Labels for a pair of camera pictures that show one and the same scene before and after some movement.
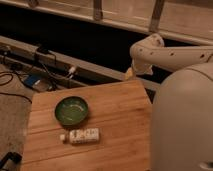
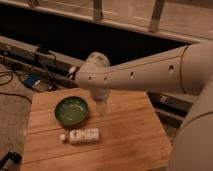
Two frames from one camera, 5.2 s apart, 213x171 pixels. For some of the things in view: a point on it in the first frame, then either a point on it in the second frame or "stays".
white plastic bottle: (82, 136) stays
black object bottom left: (15, 157) stays
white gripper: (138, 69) -> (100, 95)
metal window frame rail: (186, 21) stays
